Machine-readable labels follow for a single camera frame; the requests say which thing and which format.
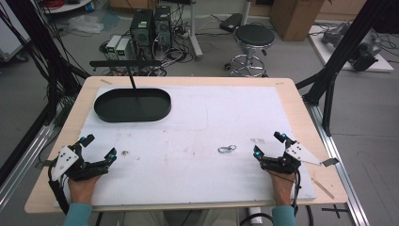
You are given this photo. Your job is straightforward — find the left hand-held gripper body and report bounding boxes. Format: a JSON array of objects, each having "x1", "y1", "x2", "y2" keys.
[{"x1": 51, "y1": 145, "x2": 110, "y2": 183}]

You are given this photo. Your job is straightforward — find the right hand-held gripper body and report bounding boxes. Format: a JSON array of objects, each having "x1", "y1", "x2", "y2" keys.
[{"x1": 260, "y1": 141, "x2": 323, "y2": 175}]

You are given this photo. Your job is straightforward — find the person's left hand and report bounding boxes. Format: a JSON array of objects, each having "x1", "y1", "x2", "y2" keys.
[{"x1": 68, "y1": 174, "x2": 102, "y2": 205}]

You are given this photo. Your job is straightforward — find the person's right hand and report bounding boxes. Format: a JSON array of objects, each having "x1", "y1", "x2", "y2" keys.
[{"x1": 267, "y1": 169, "x2": 297, "y2": 208}]

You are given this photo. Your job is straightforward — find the silver metal carabiner clasp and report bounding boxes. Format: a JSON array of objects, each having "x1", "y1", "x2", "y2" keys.
[{"x1": 217, "y1": 144, "x2": 238, "y2": 154}]

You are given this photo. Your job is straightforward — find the black tape piece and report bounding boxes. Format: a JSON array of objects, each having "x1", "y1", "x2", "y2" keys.
[{"x1": 322, "y1": 157, "x2": 341, "y2": 168}]

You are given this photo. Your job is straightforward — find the thin wooden stick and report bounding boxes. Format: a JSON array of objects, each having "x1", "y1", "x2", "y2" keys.
[{"x1": 311, "y1": 177, "x2": 335, "y2": 201}]

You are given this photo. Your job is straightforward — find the black oval tray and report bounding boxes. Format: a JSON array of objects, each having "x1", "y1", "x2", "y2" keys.
[{"x1": 93, "y1": 88, "x2": 173, "y2": 123}]

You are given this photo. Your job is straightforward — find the white foam mat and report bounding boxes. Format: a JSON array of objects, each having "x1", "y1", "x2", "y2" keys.
[{"x1": 52, "y1": 85, "x2": 317, "y2": 209}]

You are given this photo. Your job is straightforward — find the person's beige trouser legs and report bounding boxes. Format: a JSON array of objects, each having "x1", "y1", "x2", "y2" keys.
[{"x1": 102, "y1": 208, "x2": 243, "y2": 226}]

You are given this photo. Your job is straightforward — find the black T-shaped stand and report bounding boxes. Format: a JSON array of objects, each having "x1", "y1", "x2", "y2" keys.
[{"x1": 88, "y1": 59, "x2": 163, "y2": 99}]

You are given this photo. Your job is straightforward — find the white floor board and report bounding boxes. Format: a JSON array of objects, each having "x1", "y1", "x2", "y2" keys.
[{"x1": 308, "y1": 24, "x2": 395, "y2": 73}]

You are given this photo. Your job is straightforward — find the white power supply box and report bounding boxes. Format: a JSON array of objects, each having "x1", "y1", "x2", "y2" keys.
[
  {"x1": 115, "y1": 38, "x2": 132, "y2": 61},
  {"x1": 105, "y1": 34, "x2": 122, "y2": 59}
]

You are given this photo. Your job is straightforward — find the black round stool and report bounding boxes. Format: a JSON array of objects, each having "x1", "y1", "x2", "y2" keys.
[{"x1": 223, "y1": 24, "x2": 277, "y2": 78}]

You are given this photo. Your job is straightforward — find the clear plastic bag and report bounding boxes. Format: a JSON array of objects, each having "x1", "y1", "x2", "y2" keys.
[{"x1": 68, "y1": 14, "x2": 104, "y2": 35}]

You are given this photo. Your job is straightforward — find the brown cardboard box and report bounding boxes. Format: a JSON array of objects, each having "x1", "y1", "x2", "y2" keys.
[{"x1": 269, "y1": 0, "x2": 327, "y2": 42}]

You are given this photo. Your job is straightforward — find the grey robot device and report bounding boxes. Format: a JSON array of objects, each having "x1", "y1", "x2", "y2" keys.
[{"x1": 321, "y1": 21, "x2": 383, "y2": 73}]

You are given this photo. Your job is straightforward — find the black computer tower green label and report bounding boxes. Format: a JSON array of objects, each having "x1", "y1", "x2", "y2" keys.
[{"x1": 129, "y1": 9, "x2": 155, "y2": 60}]

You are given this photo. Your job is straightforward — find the black flat case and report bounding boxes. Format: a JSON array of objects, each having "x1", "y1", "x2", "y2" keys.
[{"x1": 218, "y1": 12, "x2": 244, "y2": 33}]

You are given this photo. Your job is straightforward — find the white desk leg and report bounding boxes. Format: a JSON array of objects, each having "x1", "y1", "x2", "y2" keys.
[{"x1": 187, "y1": 0, "x2": 204, "y2": 61}]

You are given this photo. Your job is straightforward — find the white round table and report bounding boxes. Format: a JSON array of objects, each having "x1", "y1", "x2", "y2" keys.
[{"x1": 41, "y1": 0, "x2": 94, "y2": 14}]

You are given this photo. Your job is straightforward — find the left hand-held gripper black cable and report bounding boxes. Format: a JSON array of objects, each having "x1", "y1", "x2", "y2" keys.
[{"x1": 47, "y1": 165, "x2": 71, "y2": 217}]

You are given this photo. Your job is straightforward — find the hand-held gripper black cable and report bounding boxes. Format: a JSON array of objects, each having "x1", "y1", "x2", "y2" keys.
[
  {"x1": 47, "y1": 165, "x2": 71, "y2": 217},
  {"x1": 291, "y1": 169, "x2": 302, "y2": 218}
]

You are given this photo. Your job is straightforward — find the right hand-held gripper black cable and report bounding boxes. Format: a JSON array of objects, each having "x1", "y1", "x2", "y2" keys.
[{"x1": 291, "y1": 169, "x2": 302, "y2": 218}]

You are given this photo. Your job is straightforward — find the aluminium rail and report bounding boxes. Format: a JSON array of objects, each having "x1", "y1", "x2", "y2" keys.
[
  {"x1": 305, "y1": 101, "x2": 372, "y2": 226},
  {"x1": 0, "y1": 122, "x2": 56, "y2": 209}
]

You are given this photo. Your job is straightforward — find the black metal frame post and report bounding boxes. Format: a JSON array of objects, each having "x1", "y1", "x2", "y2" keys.
[
  {"x1": 0, "y1": 0, "x2": 90, "y2": 126},
  {"x1": 295, "y1": 0, "x2": 394, "y2": 137}
]

